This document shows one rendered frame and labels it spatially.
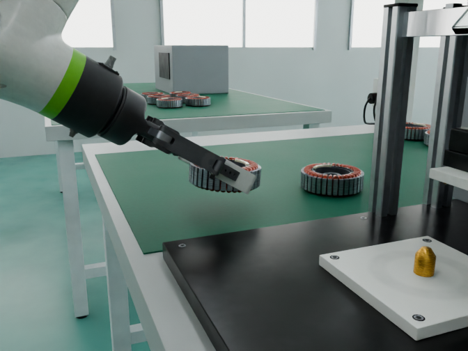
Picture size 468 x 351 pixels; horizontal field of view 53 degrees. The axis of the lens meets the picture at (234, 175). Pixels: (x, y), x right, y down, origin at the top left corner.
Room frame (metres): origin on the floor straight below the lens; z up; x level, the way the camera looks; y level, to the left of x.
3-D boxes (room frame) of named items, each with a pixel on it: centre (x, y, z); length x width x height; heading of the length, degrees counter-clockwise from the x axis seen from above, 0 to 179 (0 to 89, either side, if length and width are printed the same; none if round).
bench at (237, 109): (2.60, 0.45, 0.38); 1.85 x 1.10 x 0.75; 21
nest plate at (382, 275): (0.43, -0.19, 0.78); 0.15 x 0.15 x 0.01; 21
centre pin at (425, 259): (0.43, -0.19, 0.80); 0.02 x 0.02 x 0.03
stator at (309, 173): (0.83, -0.18, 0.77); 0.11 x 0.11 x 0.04
